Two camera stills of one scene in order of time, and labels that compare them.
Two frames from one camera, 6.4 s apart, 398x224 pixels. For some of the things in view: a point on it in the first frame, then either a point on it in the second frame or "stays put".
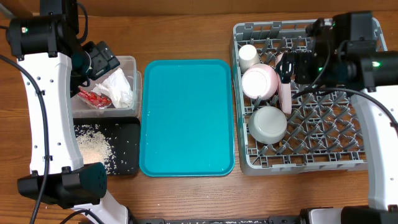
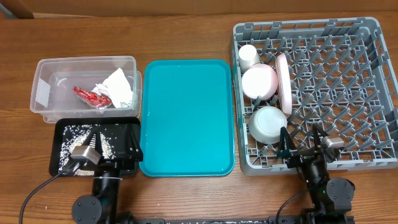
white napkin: x=116 y=87 stays put
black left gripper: x=104 y=58 -> x=127 y=162
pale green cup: x=248 y=56 stays put
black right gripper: x=301 y=60 -> x=299 y=155
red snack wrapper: x=95 y=99 stays put
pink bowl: x=260 y=79 stays put
